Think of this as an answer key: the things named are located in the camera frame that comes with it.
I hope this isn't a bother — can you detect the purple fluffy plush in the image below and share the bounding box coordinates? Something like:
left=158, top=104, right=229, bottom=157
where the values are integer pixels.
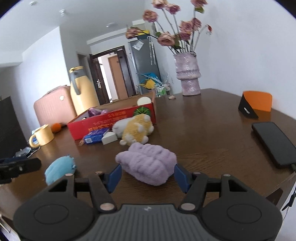
left=115, top=143, right=177, bottom=186

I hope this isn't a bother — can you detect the light blue plush toy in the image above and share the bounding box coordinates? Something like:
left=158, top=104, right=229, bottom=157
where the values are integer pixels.
left=45, top=155, right=77, bottom=186

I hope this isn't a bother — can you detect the yellow white plush toy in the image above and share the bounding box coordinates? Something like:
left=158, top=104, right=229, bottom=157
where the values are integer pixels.
left=112, top=114, right=154, bottom=146

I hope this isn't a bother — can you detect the black paper bag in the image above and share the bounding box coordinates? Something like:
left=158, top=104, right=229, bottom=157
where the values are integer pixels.
left=0, top=96, right=27, bottom=159

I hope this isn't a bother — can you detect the white small box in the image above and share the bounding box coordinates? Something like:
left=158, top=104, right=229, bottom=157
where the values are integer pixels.
left=101, top=132, right=118, bottom=145

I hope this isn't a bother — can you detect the blue small carton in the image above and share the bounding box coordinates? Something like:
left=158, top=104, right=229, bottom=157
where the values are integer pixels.
left=83, top=128, right=109, bottom=144

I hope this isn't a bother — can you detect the yellow mug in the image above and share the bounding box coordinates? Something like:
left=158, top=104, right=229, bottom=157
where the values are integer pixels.
left=29, top=125, right=54, bottom=148

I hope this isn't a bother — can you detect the red cardboard box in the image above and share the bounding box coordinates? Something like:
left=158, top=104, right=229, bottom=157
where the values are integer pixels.
left=67, top=91, right=156, bottom=140

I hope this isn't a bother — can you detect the orange fruit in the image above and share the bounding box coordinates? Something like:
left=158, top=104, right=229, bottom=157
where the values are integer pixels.
left=51, top=123, right=62, bottom=133

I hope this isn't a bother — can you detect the pink suitcase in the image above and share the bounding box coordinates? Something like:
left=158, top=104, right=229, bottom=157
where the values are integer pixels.
left=34, top=85, right=77, bottom=126

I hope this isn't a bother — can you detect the white round plush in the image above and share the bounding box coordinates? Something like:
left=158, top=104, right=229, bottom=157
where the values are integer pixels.
left=137, top=96, right=152, bottom=106

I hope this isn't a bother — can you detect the large yellow thermos bottle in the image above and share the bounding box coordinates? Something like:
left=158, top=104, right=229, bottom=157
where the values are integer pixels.
left=69, top=66, right=100, bottom=115

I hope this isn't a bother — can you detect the dark wooden door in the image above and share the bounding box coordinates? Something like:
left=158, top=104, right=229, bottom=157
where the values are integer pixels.
left=90, top=54, right=110, bottom=105

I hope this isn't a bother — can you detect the yellow watering can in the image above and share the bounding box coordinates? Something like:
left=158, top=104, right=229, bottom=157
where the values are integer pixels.
left=139, top=78, right=156, bottom=90

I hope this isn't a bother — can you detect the orange black box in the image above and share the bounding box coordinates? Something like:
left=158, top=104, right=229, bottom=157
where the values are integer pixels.
left=238, top=90, right=273, bottom=120

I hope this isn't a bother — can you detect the black smartphone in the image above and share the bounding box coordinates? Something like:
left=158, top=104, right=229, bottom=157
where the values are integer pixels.
left=251, top=121, right=295, bottom=171

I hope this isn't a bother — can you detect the purple ribbed vase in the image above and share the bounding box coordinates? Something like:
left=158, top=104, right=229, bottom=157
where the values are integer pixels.
left=174, top=52, right=201, bottom=96

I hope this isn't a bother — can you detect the grey refrigerator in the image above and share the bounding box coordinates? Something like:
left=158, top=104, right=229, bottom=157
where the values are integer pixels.
left=129, top=38, right=161, bottom=94

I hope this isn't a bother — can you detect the dried pink rose bouquet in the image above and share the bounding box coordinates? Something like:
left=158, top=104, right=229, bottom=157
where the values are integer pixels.
left=125, top=0, right=213, bottom=55

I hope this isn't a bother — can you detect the wire storage cart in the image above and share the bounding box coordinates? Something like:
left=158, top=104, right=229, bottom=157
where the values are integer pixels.
left=155, top=81, right=171, bottom=97

